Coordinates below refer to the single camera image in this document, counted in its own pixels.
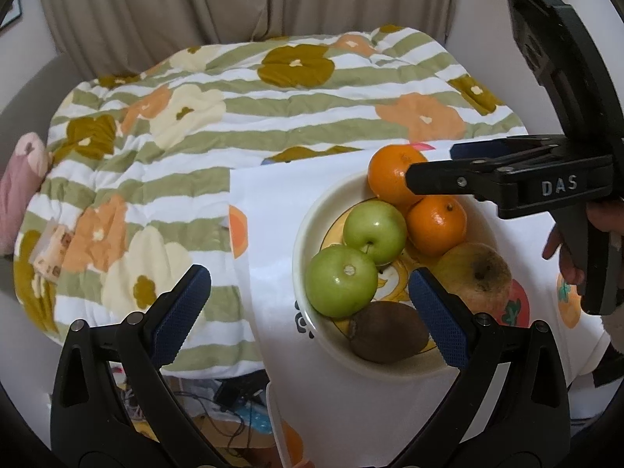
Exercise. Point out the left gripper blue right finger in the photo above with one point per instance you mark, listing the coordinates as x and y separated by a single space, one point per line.
447 318

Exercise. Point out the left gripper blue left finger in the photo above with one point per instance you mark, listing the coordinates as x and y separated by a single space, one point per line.
170 319

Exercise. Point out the large red-yellow apple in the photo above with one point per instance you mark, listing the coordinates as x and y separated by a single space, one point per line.
478 275

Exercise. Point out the brown kiwi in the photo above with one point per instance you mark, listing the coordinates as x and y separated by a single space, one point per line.
387 332

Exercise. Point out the orange mandarin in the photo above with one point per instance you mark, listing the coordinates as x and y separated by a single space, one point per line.
436 224

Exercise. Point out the small green apple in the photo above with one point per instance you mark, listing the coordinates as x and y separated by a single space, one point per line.
340 281

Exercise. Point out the right hand on gripper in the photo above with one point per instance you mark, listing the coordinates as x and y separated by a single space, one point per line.
588 236

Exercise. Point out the green apple in bowl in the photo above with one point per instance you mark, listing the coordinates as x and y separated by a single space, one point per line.
378 229

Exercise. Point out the white fruit print cloth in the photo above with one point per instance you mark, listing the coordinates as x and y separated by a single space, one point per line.
507 408

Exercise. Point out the cream ceramic bowl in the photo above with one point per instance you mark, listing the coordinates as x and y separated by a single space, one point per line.
323 226

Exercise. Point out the large orange in bowl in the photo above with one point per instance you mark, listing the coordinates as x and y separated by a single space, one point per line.
386 174

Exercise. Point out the green striped floral quilt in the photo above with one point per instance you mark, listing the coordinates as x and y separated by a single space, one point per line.
141 164

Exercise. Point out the pink plush toy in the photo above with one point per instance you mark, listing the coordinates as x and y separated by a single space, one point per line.
27 167

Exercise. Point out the grey bed headboard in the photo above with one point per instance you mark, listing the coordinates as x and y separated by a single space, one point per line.
33 107

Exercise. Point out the beige curtains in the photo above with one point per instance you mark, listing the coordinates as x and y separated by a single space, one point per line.
129 36

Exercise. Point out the framed city picture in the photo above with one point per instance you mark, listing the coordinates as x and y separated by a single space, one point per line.
12 15

